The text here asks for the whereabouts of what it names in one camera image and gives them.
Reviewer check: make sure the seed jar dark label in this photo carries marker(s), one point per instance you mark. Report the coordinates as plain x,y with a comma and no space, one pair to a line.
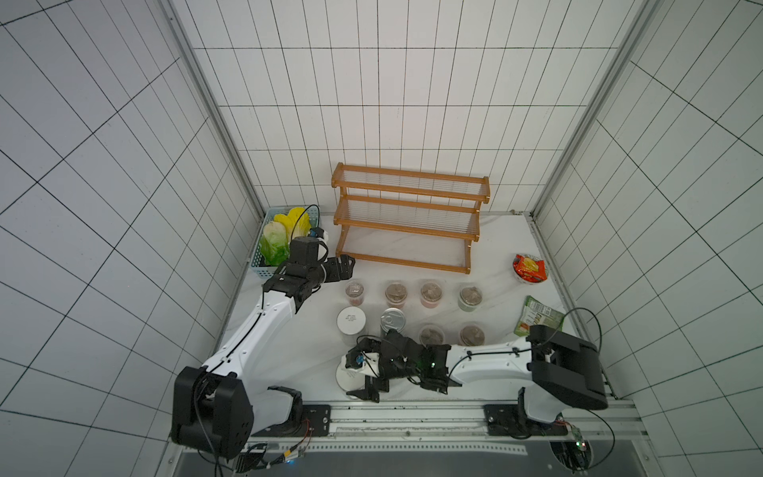
355,292

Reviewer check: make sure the seed jar red label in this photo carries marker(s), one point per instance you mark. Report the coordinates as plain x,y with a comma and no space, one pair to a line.
396,294
431,294

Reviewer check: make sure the green napa cabbage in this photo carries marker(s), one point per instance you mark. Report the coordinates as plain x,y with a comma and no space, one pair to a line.
274,244

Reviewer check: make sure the blue plastic basket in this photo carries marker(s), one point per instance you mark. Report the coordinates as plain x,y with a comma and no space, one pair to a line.
257,263

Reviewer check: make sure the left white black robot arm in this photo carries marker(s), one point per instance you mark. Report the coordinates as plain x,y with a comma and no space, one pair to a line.
218,406

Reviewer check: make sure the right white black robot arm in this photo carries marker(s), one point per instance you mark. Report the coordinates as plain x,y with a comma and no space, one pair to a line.
557,371

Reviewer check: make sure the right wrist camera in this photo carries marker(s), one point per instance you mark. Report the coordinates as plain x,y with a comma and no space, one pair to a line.
367,364

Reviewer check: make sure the wooden three-tier shelf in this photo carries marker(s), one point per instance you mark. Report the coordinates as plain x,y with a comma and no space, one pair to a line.
426,204

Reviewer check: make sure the dark green bottle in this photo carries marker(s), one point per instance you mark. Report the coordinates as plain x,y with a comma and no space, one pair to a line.
392,319

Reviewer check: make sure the large white-lid can shelf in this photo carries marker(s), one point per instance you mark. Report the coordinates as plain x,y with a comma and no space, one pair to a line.
351,323

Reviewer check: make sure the white can bottom shelf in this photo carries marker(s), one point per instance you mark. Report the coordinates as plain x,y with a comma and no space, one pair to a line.
353,379

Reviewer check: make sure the small jar pink label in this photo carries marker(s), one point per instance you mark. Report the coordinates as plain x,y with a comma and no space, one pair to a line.
472,335

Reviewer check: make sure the red snack bowl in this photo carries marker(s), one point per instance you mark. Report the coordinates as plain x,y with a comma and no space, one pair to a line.
530,269

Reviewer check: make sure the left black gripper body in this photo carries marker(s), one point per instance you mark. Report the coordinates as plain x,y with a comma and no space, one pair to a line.
317,272

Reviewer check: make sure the green snack packet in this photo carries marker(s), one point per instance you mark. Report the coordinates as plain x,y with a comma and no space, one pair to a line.
536,313

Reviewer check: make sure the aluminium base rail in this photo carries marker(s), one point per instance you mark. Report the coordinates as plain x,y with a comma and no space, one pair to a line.
440,426

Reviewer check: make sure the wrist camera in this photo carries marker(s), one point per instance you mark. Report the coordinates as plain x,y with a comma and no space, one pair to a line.
319,234
367,364

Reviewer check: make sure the small jar yellow label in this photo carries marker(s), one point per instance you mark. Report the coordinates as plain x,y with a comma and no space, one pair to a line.
431,335

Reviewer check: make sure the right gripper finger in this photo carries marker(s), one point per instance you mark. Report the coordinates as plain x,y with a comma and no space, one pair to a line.
371,390
369,344

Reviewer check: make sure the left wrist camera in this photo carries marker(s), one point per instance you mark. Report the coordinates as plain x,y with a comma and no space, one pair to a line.
319,234

